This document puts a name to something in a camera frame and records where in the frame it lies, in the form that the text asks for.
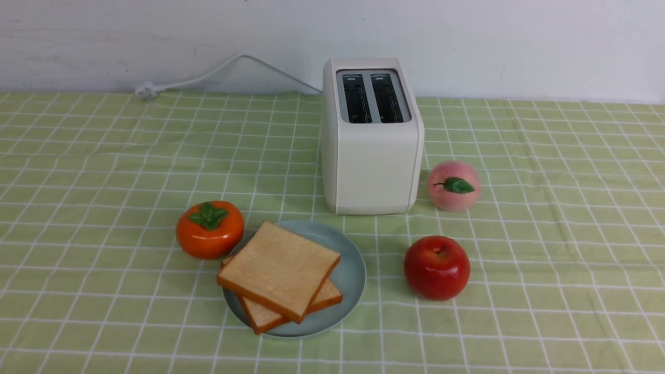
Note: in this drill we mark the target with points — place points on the toast slice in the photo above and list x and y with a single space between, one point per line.
322 301
277 276

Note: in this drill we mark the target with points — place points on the white two-slot toaster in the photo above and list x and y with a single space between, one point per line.
371 137

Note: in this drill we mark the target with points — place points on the light blue round plate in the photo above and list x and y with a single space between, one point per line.
349 276

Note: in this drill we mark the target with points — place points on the pink peach with leaf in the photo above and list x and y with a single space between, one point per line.
454 186

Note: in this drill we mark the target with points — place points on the orange persimmon with green calyx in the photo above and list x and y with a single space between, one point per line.
210 230

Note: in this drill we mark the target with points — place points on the red apple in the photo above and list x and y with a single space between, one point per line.
436 268

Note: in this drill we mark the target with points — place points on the green checked tablecloth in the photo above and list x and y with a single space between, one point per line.
565 244

